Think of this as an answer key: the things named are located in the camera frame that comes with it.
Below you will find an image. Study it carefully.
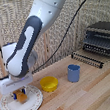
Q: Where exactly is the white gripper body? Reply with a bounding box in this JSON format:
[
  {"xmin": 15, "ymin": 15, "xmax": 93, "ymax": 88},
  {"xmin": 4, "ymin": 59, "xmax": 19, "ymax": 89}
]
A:
[{"xmin": 0, "ymin": 71, "xmax": 37, "ymax": 98}]

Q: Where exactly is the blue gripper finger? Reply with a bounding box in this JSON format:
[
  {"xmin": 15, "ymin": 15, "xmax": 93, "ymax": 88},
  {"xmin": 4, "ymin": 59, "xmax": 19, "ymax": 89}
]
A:
[
  {"xmin": 21, "ymin": 87, "xmax": 29, "ymax": 97},
  {"xmin": 10, "ymin": 91, "xmax": 18, "ymax": 101}
]

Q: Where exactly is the white floral rim plate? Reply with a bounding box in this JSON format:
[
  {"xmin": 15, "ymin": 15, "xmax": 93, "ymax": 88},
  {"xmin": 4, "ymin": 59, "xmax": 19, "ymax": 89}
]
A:
[{"xmin": 0, "ymin": 82, "xmax": 46, "ymax": 110}]

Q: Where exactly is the yellow bowl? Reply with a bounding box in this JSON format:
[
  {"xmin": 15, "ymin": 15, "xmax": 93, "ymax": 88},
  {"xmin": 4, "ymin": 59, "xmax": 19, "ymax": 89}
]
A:
[{"xmin": 38, "ymin": 74, "xmax": 60, "ymax": 94}]

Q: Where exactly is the blue cup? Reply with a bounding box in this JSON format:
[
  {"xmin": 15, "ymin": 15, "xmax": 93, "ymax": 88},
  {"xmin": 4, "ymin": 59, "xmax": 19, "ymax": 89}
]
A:
[{"xmin": 66, "ymin": 62, "xmax": 83, "ymax": 84}]

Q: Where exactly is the black oven rack tray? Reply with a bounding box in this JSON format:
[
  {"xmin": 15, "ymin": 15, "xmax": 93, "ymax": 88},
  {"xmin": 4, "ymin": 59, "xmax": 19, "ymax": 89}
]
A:
[{"xmin": 70, "ymin": 47, "xmax": 105, "ymax": 73}]

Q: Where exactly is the black toaster oven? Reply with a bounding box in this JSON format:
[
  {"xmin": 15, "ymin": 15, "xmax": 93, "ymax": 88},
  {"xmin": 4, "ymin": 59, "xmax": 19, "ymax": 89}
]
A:
[{"xmin": 78, "ymin": 19, "xmax": 110, "ymax": 67}]

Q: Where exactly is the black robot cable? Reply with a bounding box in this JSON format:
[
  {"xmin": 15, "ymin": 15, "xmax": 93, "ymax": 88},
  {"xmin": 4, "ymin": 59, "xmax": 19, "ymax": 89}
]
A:
[{"xmin": 21, "ymin": 0, "xmax": 110, "ymax": 75}]

